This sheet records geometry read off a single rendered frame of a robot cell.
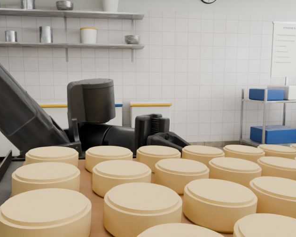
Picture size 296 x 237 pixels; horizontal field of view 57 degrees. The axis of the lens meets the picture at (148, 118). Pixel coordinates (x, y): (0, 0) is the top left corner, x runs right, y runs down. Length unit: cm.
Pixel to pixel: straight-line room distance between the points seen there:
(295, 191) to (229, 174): 6
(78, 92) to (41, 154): 15
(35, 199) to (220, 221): 11
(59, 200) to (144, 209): 5
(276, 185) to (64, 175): 16
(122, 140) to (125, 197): 23
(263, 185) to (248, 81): 450
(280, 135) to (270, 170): 398
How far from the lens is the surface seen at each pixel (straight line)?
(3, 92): 39
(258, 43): 482
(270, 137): 417
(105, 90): 41
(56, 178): 21
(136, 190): 19
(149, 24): 430
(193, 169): 25
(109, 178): 22
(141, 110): 355
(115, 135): 41
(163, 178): 24
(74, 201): 17
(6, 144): 380
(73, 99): 41
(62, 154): 28
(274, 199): 22
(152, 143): 37
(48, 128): 40
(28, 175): 22
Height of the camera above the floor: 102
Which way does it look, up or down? 7 degrees down
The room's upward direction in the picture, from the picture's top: straight up
